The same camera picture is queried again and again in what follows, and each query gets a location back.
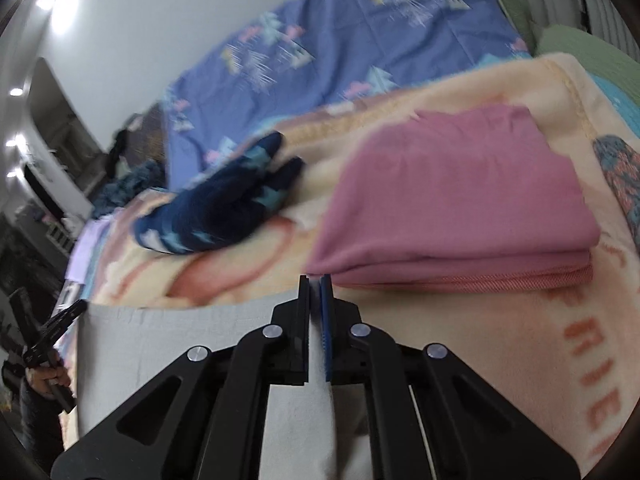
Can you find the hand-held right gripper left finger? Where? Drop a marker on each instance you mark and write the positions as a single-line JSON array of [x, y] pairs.
[[302, 320]]

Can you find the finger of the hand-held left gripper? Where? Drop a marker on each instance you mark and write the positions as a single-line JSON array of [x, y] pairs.
[[67, 317]]

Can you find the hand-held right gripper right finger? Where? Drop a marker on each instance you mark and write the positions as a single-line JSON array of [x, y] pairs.
[[326, 320]]

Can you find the grey long-sleeve shirt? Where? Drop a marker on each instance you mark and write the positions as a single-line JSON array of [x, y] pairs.
[[175, 325]]

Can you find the person's left forearm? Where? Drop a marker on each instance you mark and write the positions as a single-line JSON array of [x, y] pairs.
[[35, 425]]

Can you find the person's left hand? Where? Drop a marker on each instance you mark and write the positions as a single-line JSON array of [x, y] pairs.
[[42, 375]]

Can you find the purple cloth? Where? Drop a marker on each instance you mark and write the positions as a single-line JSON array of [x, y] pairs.
[[87, 250]]

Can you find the navy star-print blanket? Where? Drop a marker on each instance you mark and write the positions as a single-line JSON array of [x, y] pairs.
[[215, 210]]

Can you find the dark blue fleece blanket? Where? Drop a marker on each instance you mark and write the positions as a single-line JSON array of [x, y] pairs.
[[130, 185]]

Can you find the black garment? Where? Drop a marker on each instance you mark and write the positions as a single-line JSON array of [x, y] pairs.
[[120, 150]]

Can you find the pink folded garment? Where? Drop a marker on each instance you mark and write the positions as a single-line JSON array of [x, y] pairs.
[[450, 195]]

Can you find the blue tree-print sheet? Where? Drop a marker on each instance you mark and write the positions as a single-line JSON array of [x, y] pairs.
[[350, 35]]

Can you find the floral patterned cloth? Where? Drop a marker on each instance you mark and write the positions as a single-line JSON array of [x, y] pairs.
[[620, 180]]

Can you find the turquoise sheet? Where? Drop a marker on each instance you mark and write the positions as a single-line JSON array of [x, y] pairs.
[[620, 100]]

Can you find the green pillow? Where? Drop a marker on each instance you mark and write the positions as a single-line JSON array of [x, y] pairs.
[[590, 50]]

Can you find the grey pleated curtain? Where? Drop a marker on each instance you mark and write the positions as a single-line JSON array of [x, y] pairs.
[[610, 5]]

